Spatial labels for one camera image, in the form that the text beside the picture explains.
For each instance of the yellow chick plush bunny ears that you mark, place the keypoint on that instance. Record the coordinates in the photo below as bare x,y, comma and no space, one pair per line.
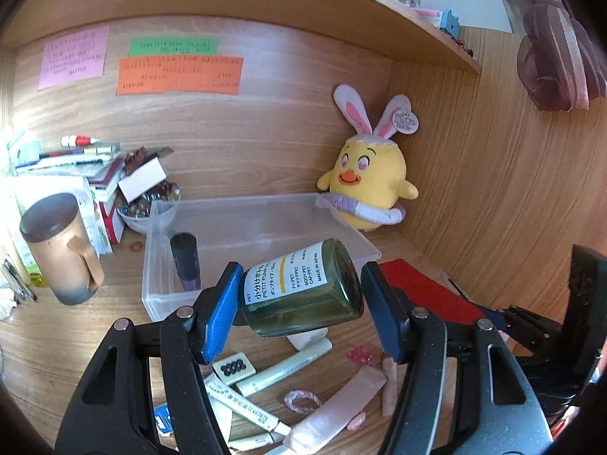
363,175

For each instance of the wooden shelf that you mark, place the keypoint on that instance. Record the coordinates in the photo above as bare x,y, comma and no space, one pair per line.
284,4

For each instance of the brown ceramic mug with lid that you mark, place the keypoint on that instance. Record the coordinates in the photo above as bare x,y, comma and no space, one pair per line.
52,251

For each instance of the pile of glass marbles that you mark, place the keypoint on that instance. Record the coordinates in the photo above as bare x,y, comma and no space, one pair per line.
151,199

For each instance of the white folded card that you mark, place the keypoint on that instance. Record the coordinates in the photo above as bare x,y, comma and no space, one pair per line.
142,180

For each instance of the blue and white packet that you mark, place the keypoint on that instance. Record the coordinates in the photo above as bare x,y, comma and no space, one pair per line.
163,418

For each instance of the white bowl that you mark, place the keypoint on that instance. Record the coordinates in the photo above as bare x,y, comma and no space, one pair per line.
142,222

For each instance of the orange paper note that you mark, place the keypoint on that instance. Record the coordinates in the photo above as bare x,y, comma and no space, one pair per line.
180,76

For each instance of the teal box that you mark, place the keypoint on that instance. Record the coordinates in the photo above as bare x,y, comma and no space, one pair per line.
23,149

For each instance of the clear plastic bin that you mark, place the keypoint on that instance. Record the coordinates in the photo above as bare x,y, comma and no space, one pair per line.
246,227

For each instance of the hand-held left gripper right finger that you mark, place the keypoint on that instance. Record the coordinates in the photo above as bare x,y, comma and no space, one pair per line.
385,315

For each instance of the blue toy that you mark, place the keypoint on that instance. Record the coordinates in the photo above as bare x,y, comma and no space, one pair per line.
449,23

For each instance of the red envelope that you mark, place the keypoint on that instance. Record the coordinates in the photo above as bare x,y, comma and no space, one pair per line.
427,289

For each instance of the pink paper note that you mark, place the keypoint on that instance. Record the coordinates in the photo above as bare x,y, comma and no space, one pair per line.
73,57

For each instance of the small purple bottle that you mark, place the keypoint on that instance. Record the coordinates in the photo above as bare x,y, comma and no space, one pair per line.
185,260

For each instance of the multicoloured pens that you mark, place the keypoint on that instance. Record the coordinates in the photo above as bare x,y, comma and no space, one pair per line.
80,150

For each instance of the brown hair clips bundle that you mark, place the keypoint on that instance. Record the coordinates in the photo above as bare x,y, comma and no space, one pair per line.
135,160

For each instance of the red and white box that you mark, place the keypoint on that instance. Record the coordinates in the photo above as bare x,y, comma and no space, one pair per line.
114,225

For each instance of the white folded tissue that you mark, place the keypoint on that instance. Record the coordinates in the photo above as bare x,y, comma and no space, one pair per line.
306,339

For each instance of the pink beaded hair accessory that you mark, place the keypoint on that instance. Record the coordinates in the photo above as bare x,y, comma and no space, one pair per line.
361,355

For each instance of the pale green marker pen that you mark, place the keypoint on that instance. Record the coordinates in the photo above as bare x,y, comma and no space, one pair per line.
284,367

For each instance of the metal clip tool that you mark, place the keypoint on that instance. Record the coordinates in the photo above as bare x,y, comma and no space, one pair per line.
16,282

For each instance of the green paper note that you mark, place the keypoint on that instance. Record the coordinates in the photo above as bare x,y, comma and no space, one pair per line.
173,46

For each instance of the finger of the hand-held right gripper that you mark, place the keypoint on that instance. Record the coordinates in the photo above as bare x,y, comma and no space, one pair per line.
531,327

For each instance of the striped maroon curtain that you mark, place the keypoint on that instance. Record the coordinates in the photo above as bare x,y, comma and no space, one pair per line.
555,33

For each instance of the white tube with teal print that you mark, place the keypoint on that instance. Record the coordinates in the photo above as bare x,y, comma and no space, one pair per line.
246,405

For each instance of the stack of books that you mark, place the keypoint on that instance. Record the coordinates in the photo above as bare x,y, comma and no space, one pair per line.
90,170

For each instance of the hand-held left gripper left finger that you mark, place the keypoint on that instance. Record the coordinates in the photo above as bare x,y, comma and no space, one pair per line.
219,315

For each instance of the white pen with print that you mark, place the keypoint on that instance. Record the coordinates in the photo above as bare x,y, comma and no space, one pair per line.
256,441

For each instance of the white mahjong tile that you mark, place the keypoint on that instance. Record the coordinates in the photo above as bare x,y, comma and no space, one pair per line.
233,368

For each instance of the red white marker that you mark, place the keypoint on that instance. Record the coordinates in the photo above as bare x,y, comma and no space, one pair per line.
78,141

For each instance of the pink oval hair clip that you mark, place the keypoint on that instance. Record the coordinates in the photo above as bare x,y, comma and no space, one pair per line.
356,422

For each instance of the pink pouch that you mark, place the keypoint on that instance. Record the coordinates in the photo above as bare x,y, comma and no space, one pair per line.
332,412

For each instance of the green glass bottle white label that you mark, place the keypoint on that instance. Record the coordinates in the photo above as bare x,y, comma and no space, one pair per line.
308,310

